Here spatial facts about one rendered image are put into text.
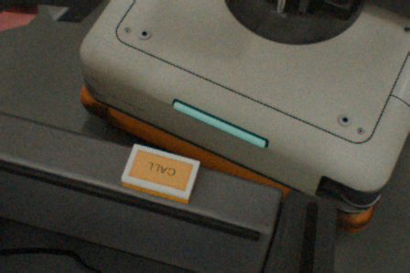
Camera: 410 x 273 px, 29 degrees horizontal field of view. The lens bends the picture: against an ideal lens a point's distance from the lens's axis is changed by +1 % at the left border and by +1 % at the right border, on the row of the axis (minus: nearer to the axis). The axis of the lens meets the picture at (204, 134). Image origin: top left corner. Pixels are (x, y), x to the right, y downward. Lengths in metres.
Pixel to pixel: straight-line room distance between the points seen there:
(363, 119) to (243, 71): 0.23
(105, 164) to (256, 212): 0.12
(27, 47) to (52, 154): 1.24
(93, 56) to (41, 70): 0.33
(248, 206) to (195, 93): 0.85
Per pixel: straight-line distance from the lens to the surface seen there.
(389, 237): 1.64
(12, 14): 0.28
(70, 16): 0.27
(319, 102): 1.41
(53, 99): 1.74
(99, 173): 0.58
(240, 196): 0.57
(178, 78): 1.42
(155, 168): 0.56
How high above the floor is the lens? 1.46
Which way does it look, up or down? 61 degrees down
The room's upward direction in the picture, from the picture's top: 5 degrees clockwise
